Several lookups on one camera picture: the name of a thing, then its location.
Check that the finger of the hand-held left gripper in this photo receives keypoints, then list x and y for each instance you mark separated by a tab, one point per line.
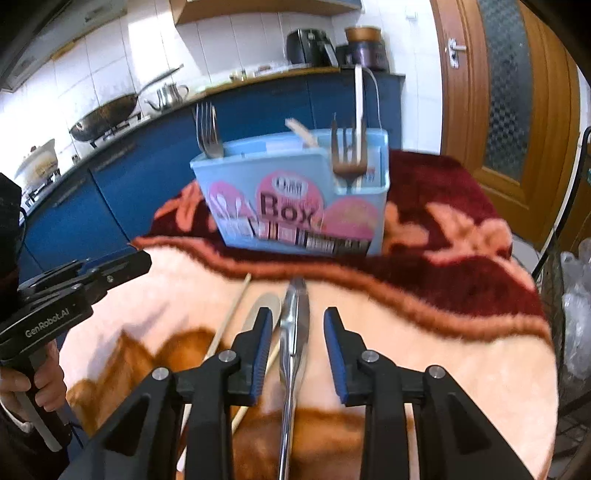
51	281
124	270

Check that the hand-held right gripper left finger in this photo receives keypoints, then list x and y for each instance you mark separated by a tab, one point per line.
261	357

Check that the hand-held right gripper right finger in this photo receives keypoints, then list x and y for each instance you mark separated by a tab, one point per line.
334	357

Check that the steel table knife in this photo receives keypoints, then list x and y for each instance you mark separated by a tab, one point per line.
294	323

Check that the light blue chopstick box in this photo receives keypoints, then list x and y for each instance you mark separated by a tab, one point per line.
295	203

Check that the steel fork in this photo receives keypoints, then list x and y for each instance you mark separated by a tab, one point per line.
208	134
349	159

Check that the person's left forearm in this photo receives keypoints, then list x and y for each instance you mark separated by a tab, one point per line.
27	457

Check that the person's left hand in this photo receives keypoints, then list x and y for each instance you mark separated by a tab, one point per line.
11	390

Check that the grey spoon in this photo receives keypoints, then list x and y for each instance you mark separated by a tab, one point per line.
265	307

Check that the blue base cabinets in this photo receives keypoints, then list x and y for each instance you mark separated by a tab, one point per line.
138	161

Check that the red and pink floral blanket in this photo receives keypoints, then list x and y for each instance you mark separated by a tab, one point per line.
443	323

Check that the gas stove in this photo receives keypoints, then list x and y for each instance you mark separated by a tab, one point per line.
122	125

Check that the black kitchen countertop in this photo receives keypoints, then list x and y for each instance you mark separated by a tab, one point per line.
152	121

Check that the black wok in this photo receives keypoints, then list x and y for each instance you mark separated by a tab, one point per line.
108	115

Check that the steel kettle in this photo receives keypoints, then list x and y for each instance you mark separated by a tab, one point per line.
168	97

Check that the range hood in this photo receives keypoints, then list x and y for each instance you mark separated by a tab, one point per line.
46	41

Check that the clear plastic bag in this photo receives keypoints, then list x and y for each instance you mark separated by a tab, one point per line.
577	314

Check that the black air fryer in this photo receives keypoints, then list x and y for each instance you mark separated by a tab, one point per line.
307	48

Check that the purple rice cooker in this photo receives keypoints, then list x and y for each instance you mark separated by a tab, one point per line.
364	55

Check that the wooden door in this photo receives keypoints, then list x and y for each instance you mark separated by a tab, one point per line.
508	92

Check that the brown pot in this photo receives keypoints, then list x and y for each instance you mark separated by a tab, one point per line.
364	34

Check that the white wall switch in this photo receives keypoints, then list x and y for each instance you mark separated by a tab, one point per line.
411	16

